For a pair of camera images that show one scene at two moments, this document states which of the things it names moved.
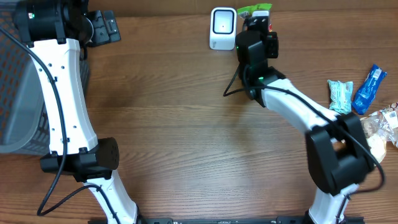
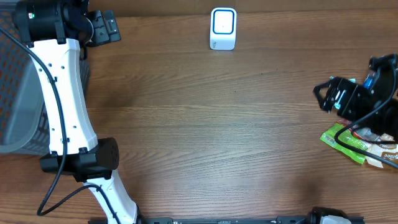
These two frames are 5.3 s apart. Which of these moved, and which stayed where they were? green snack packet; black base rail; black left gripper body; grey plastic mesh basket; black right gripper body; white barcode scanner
Moved: black right gripper body; green snack packet
Stayed: grey plastic mesh basket; black base rail; black left gripper body; white barcode scanner
